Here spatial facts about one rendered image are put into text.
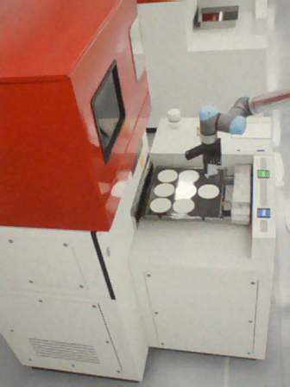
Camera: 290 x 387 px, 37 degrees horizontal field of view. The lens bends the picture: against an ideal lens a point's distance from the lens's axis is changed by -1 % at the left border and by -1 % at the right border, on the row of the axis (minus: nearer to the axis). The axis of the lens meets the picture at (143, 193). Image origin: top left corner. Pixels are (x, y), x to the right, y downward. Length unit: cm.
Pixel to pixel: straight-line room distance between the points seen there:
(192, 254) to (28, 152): 90
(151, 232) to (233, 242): 38
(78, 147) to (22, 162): 22
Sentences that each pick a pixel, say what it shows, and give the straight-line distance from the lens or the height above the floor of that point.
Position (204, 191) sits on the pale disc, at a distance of 210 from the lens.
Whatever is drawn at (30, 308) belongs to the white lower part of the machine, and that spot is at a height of 68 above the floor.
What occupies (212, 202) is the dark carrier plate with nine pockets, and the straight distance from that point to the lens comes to 204.
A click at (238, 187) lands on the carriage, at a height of 88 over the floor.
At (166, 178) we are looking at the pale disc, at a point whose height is 90.
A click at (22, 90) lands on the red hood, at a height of 178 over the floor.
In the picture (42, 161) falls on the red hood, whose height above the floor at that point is 153.
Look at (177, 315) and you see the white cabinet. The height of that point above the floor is 43.
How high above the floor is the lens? 229
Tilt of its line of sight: 41 degrees down
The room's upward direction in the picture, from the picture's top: 10 degrees counter-clockwise
